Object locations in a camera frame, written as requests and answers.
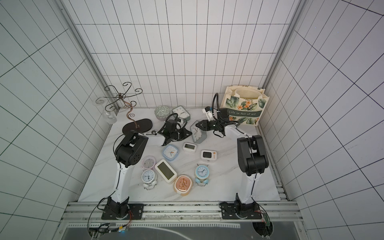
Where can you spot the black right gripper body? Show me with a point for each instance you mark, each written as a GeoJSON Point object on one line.
{"type": "Point", "coordinates": [216, 126]}

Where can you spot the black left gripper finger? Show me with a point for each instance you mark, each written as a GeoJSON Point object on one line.
{"type": "Point", "coordinates": [163, 131]}
{"type": "Point", "coordinates": [184, 133]}

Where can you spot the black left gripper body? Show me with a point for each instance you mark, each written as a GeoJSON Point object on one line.
{"type": "Point", "coordinates": [173, 134]}

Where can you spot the large grey-green alarm clock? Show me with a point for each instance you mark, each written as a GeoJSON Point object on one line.
{"type": "Point", "coordinates": [198, 135]}

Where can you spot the floral canvas tote bag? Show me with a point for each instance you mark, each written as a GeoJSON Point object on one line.
{"type": "Point", "coordinates": [244, 104]}

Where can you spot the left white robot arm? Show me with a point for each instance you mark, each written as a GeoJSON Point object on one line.
{"type": "Point", "coordinates": [128, 153]}

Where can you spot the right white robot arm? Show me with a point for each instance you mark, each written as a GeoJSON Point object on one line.
{"type": "Point", "coordinates": [252, 160]}

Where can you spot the green rectangular alarm clock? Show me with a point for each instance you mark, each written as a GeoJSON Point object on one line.
{"type": "Point", "coordinates": [182, 113]}

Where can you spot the blue square alarm clock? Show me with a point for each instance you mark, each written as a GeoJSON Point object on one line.
{"type": "Point", "coordinates": [170, 152]}

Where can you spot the pink round alarm clock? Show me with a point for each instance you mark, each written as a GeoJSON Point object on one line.
{"type": "Point", "coordinates": [149, 163]}

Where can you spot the large white digital clock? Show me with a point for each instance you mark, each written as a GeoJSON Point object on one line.
{"type": "Point", "coordinates": [166, 171]}

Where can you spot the blue twin-bell alarm clock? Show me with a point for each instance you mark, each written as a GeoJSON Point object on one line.
{"type": "Point", "coordinates": [202, 174]}

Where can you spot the white twin-bell alarm clock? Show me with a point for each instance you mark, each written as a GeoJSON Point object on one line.
{"type": "Point", "coordinates": [149, 178]}

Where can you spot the orange cream round clock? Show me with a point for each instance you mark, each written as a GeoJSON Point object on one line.
{"type": "Point", "coordinates": [183, 185]}

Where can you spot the copper jewelry stand dark base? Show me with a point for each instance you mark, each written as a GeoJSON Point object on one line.
{"type": "Point", "coordinates": [140, 126]}

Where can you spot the green patterned bowl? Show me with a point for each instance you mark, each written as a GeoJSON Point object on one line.
{"type": "Point", "coordinates": [162, 112]}

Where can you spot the white orange digital timer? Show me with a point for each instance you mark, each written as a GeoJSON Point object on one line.
{"type": "Point", "coordinates": [209, 156]}

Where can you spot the clear wine glass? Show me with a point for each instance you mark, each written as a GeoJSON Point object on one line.
{"type": "Point", "coordinates": [108, 112]}

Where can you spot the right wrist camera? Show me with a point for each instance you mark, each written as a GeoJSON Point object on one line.
{"type": "Point", "coordinates": [208, 112]}

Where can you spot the aluminium mounting rail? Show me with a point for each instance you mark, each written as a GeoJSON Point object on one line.
{"type": "Point", "coordinates": [179, 212]}

